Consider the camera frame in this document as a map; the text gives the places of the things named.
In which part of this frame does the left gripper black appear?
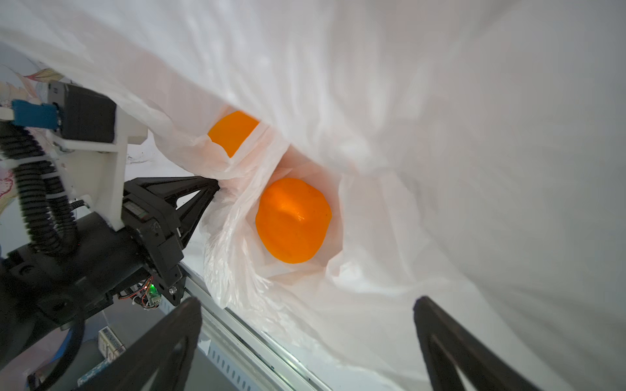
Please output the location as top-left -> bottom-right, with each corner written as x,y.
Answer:
1,176 -> 220,337

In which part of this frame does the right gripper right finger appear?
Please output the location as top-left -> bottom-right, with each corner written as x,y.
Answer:
413,296 -> 537,390

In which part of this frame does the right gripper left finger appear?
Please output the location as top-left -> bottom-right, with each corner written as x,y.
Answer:
78,297 -> 202,390

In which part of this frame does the small orange fruit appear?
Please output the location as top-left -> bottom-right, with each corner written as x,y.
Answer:
255,178 -> 333,264

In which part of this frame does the white plastic bag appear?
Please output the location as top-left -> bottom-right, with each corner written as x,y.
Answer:
1,1 -> 625,390

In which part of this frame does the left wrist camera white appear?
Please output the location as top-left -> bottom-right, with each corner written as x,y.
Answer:
0,80 -> 149,232

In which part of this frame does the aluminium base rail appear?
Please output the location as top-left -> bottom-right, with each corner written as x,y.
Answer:
183,266 -> 331,390

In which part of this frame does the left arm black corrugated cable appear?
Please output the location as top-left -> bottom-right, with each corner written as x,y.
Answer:
0,119 -> 82,257

